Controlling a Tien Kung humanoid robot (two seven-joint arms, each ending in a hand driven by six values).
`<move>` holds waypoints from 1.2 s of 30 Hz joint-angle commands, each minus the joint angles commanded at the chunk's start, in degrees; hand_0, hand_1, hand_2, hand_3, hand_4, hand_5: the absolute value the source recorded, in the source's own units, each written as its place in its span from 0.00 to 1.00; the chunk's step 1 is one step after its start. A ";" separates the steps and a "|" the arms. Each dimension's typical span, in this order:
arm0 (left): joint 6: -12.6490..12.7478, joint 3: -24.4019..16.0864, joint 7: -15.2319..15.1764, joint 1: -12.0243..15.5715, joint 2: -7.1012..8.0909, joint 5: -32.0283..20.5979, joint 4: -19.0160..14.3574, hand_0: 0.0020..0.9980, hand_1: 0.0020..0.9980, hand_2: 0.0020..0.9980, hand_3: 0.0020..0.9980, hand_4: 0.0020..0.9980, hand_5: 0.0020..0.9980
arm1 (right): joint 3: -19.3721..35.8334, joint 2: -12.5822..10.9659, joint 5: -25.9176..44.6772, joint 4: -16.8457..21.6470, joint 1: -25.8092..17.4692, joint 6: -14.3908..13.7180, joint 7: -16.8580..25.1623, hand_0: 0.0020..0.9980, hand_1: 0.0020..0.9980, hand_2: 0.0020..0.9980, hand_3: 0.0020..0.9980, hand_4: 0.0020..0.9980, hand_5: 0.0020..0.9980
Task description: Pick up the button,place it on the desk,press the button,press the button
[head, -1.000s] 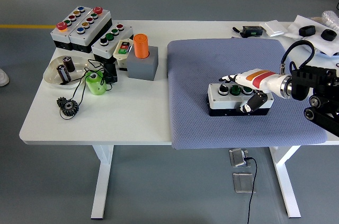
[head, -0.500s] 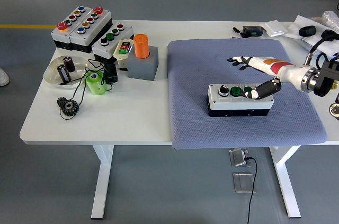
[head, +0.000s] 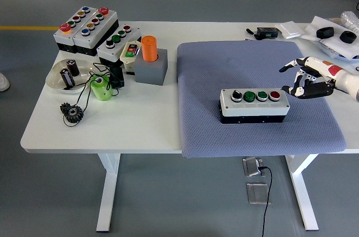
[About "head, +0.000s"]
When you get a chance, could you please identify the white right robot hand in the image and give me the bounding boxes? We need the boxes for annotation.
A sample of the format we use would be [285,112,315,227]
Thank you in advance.
[279,57,359,100]

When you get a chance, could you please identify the four-button control box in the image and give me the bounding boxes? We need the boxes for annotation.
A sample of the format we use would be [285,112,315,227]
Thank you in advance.
[218,88,291,125]
[96,24,142,67]

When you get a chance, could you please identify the five-button control box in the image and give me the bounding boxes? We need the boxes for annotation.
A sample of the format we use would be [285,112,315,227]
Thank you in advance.
[72,7,120,58]
[53,6,98,54]

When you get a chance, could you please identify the white foam sheet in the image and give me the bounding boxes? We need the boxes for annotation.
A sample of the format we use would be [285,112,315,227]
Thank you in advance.
[304,15,359,61]

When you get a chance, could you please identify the white flat box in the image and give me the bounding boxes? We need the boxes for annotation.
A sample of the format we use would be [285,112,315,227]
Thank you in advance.
[274,21,305,39]

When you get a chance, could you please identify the bubble wrap roll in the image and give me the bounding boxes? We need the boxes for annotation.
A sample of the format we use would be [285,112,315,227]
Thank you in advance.
[340,11,359,32]

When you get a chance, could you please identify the black device with green label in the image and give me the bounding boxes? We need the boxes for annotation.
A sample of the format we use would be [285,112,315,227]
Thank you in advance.
[256,26,280,39]

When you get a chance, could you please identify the metal floor socket with plug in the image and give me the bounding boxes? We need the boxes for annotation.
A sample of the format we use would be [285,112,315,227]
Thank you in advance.
[242,157,264,177]

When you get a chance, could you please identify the grey-blue textured mat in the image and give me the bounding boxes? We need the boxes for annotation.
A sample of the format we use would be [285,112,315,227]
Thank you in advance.
[176,40,348,159]

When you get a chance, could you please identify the white table leg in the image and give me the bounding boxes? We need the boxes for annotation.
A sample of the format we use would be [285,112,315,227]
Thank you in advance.
[96,153,121,233]
[285,154,320,231]

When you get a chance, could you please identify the metal floor socket plate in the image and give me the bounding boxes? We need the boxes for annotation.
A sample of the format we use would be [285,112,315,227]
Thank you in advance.
[246,182,271,206]

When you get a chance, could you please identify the grey block holder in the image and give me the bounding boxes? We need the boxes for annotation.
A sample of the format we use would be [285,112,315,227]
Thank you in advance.
[134,48,168,86]

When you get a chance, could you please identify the orange cylinder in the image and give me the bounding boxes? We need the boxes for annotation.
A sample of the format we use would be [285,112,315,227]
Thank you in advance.
[141,35,159,63]

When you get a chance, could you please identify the small black box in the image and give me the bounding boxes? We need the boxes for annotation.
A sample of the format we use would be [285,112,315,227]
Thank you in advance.
[108,66,126,90]

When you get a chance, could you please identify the green plastic cylinder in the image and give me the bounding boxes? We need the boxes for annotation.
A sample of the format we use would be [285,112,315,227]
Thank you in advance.
[89,75,114,101]

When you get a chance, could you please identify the dark cylindrical capacitor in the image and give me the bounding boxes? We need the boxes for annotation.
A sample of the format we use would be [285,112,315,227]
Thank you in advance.
[66,59,80,77]
[59,68,76,88]

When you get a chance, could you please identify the large black gear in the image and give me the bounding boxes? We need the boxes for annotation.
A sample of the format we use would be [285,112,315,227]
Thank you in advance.
[63,105,84,124]

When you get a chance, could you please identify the clear round dish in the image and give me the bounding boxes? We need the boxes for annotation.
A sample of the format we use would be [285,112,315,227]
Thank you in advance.
[45,58,98,94]

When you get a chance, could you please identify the person's white shoe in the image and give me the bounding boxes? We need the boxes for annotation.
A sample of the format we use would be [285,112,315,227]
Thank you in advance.
[0,71,11,92]

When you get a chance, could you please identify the black floor power cable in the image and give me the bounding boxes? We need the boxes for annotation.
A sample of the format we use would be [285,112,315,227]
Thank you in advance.
[257,166,273,237]

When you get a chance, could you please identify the cream red-green switch box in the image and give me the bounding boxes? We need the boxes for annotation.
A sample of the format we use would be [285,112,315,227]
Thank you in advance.
[119,41,141,74]

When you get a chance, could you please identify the thin black wire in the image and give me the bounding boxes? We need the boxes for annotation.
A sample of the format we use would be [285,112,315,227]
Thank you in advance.
[62,62,121,128]

